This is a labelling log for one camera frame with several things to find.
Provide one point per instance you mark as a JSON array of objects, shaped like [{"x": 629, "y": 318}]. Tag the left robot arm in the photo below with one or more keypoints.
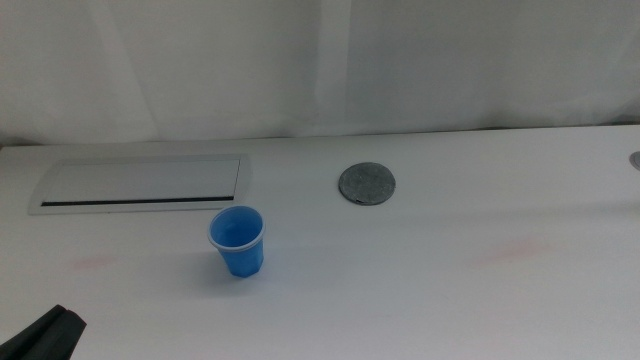
[{"x": 40, "y": 340}]

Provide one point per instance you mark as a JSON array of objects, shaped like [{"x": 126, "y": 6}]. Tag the white backdrop curtain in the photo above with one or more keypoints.
[{"x": 450, "y": 60}]

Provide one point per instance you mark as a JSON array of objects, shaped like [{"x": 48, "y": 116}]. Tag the blue plastic cup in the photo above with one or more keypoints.
[{"x": 240, "y": 255}]

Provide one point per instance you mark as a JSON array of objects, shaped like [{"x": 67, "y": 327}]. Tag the grey round cup mat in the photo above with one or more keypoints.
[{"x": 366, "y": 183}]

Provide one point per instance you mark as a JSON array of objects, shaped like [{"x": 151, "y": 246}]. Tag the grey round table grommet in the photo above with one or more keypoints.
[{"x": 635, "y": 161}]

